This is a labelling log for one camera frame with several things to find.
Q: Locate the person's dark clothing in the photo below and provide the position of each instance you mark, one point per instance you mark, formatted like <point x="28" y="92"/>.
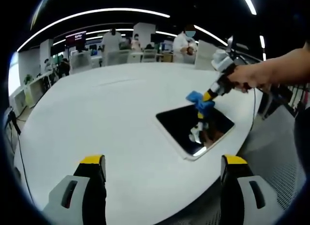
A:
<point x="304" y="135"/>

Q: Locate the green potted plant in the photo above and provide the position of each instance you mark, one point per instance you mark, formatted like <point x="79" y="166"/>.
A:
<point x="28" y="79"/>

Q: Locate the white office chair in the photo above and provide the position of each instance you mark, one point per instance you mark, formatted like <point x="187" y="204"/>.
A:
<point x="149" y="55"/>
<point x="81" y="60"/>

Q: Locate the black mirror with white frame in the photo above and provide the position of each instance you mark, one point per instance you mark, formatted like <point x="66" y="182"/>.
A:
<point x="176" y="123"/>

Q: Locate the white partition box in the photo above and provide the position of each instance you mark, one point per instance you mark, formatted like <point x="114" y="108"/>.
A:
<point x="204" y="55"/>

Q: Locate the person's right hand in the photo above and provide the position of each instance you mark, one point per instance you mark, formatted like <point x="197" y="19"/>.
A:
<point x="252" y="75"/>

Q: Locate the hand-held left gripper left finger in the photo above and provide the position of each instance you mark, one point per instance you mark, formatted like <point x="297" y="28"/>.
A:
<point x="70" y="210"/>

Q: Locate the white low shelf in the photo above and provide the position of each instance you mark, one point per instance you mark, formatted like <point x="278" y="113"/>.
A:
<point x="31" y="89"/>

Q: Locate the red wall screen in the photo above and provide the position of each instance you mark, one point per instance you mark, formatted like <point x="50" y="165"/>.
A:
<point x="75" y="38"/>

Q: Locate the curved ceiling light strip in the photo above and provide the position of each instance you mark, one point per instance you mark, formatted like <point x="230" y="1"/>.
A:
<point x="250" y="3"/>
<point x="84" y="12"/>

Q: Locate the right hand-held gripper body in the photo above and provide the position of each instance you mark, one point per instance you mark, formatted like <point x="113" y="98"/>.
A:
<point x="224" y="65"/>

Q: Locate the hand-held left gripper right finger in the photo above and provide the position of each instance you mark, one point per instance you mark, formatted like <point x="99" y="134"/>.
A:
<point x="247" y="210"/>

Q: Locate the blue cleaning cloth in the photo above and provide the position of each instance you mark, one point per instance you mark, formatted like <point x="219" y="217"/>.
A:
<point x="202" y="103"/>

